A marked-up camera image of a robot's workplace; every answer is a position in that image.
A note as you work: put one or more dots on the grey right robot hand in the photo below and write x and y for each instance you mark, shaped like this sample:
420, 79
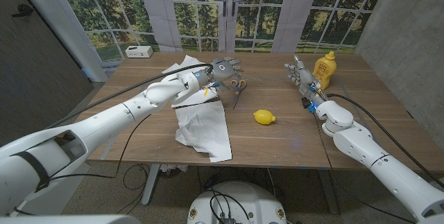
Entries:
307, 83

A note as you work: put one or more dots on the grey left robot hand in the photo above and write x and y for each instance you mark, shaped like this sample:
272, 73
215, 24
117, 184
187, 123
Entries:
222, 69

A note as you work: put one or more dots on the grey and orange scissors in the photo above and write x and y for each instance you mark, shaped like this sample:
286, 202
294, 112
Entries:
237, 95

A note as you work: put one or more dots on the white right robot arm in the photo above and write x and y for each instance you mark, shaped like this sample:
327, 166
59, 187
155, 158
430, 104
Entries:
381, 168

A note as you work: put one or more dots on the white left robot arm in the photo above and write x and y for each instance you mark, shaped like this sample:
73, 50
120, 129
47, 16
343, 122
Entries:
104, 123

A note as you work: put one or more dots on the yellow mustard bottle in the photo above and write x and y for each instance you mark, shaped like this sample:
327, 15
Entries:
325, 69

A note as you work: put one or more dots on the yellow lemon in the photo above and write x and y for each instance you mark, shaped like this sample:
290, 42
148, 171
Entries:
263, 117

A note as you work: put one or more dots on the crumpled white paper sheet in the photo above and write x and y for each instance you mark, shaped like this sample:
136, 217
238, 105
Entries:
185, 65

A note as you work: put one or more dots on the creased white paper sheet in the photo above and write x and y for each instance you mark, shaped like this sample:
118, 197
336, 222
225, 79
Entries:
204, 127

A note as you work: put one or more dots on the printed forest window backdrop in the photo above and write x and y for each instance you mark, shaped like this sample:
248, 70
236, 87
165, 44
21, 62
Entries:
260, 19

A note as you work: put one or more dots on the white power socket box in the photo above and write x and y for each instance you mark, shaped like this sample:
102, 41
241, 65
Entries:
138, 51

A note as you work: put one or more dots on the grey table leg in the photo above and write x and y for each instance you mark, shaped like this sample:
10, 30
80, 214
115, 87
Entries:
327, 193

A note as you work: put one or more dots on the white robot torso base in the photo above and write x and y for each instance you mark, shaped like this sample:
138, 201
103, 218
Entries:
249, 199

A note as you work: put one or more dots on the white table leg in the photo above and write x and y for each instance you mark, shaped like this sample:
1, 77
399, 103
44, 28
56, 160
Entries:
151, 186

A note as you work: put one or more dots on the grey torso connector box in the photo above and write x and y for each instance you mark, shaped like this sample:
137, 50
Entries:
227, 221

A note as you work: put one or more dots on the white backdrop frame post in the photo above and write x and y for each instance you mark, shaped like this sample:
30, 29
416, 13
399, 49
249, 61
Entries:
66, 23

